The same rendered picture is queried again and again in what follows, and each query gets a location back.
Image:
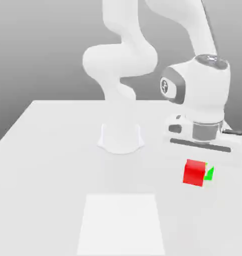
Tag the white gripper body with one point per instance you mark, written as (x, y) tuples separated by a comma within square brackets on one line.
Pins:
[(201, 146)]

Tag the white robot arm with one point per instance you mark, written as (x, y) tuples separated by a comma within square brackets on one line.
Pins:
[(120, 60)]

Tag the small red cube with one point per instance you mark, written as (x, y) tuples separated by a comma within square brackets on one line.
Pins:
[(193, 172)]

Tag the small green cube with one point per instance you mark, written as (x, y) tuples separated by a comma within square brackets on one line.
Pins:
[(209, 174)]

